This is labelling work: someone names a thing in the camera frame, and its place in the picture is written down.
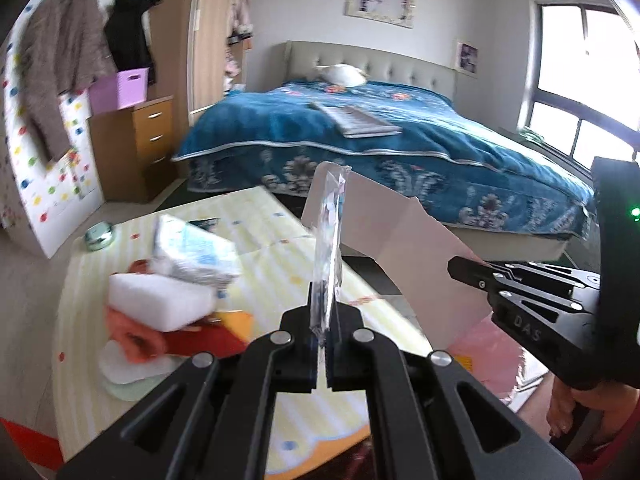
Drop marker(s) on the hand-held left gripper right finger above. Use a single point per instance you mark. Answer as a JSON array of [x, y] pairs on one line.
[[341, 366]]

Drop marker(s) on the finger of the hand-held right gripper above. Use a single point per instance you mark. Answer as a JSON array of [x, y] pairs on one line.
[[565, 274], [540, 320]]

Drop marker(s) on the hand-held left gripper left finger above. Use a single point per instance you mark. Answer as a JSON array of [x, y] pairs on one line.
[[306, 366]]

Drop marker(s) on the bin with pink plastic bag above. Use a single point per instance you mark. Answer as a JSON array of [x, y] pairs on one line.
[[487, 360]]

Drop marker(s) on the clear plastic wrapper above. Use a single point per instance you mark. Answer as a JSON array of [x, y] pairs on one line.
[[327, 230]]

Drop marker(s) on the white cardboard sheet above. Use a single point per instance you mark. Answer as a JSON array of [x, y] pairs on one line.
[[400, 240]]

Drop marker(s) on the person's right hand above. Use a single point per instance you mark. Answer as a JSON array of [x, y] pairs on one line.
[[607, 402]]

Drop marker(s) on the yellow striped tablecloth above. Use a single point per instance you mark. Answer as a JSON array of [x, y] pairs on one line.
[[270, 260]]

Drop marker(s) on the green crumpled item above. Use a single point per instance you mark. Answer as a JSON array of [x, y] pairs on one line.
[[531, 134]]

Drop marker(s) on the white foam block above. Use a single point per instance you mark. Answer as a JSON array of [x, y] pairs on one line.
[[160, 300]]

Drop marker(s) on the white and blue plastic packet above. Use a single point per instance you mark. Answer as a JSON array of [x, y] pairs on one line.
[[192, 250]]

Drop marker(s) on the orange cloth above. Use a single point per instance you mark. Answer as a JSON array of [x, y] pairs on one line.
[[135, 340]]

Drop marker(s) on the pale green round pad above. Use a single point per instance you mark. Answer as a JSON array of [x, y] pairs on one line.
[[132, 391]]

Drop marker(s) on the small black object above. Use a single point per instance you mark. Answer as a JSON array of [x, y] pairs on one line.
[[202, 221]]

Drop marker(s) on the white round pad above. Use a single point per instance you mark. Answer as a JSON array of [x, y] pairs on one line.
[[125, 367]]

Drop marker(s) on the large window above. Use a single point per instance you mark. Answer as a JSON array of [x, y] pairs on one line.
[[575, 60]]

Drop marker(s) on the folded grey cloth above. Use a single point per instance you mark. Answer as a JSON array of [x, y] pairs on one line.
[[357, 121]]

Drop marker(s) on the blue floral blanket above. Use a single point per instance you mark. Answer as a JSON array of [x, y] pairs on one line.
[[280, 120]]

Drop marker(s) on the beige upholstered bed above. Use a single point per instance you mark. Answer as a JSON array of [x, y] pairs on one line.
[[400, 67]]

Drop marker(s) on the wooden drawer cabinet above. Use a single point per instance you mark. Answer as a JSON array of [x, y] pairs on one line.
[[150, 145]]

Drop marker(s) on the red garment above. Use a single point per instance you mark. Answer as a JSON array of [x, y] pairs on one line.
[[30, 441]]

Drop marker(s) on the white pillow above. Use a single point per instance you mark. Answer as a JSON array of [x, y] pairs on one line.
[[342, 75]]

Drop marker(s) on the white polka dot cabinet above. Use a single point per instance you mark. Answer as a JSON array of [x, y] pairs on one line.
[[30, 190]]

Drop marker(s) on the purple storage box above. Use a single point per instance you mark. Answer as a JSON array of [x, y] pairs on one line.
[[127, 87]]

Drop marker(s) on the wooden wardrobe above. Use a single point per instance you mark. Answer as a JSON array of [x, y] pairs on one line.
[[210, 35]]

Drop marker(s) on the pink hanging clothes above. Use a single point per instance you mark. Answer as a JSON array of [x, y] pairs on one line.
[[240, 15]]

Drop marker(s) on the black coat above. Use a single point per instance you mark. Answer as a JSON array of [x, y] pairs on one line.
[[127, 30]]

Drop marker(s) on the brown coat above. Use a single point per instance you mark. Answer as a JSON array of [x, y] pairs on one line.
[[60, 60]]

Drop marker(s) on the small wall picture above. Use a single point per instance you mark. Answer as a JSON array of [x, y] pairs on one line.
[[467, 57]]

